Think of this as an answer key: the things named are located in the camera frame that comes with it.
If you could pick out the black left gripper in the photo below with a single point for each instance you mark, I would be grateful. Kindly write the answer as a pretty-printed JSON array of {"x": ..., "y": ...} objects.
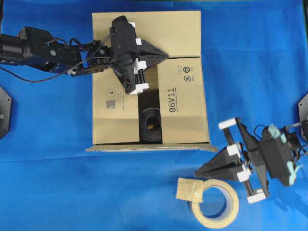
[{"x": 126, "y": 62}]

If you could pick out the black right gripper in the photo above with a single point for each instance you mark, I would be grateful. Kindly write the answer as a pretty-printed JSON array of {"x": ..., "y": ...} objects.
[{"x": 275, "y": 153}]

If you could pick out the brown cardboard box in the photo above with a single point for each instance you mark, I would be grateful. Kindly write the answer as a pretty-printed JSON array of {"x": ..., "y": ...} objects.
[{"x": 176, "y": 87}]

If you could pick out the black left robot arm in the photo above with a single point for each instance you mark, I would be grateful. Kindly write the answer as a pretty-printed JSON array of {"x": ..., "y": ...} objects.
[{"x": 38, "y": 49}]

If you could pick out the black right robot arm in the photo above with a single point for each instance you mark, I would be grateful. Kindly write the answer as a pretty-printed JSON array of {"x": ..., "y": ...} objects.
[{"x": 249, "y": 159}]

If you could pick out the black cylinder inside box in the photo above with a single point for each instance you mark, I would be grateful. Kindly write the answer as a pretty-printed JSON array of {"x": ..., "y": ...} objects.
[{"x": 150, "y": 125}]

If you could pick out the beige masking tape roll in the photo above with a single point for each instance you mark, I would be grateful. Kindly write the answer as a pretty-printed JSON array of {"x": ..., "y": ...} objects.
[{"x": 213, "y": 203}]

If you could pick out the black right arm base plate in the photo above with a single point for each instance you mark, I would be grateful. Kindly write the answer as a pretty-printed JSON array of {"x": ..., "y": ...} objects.
[{"x": 303, "y": 116}]

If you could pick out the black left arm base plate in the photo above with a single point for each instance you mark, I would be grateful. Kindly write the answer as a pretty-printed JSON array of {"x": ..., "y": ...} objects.
[{"x": 5, "y": 112}]

